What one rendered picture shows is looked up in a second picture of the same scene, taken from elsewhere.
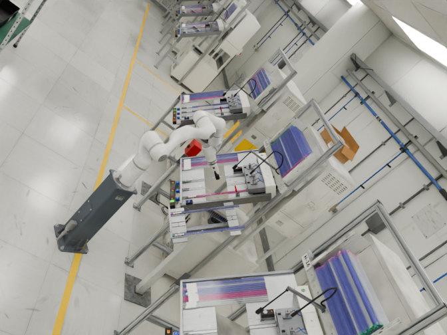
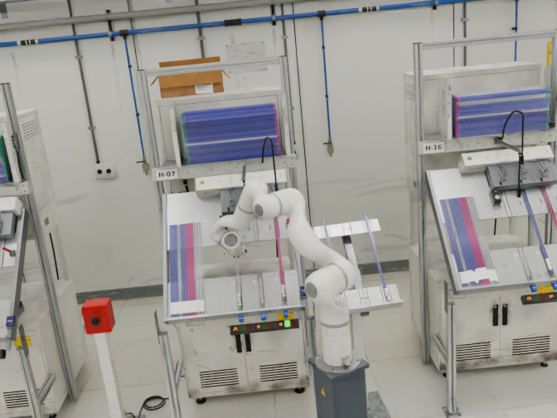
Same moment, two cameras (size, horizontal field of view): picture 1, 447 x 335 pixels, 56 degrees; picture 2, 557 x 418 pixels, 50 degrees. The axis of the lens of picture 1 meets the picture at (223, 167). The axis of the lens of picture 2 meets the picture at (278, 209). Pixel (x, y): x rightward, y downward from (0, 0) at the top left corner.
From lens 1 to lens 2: 304 cm
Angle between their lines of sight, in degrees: 60
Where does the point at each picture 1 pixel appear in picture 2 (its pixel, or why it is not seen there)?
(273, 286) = (452, 191)
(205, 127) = (297, 199)
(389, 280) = (479, 75)
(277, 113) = (32, 159)
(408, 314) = (519, 70)
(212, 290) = (468, 253)
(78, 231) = not seen: outside the picture
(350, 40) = not seen: outside the picture
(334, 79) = not seen: outside the picture
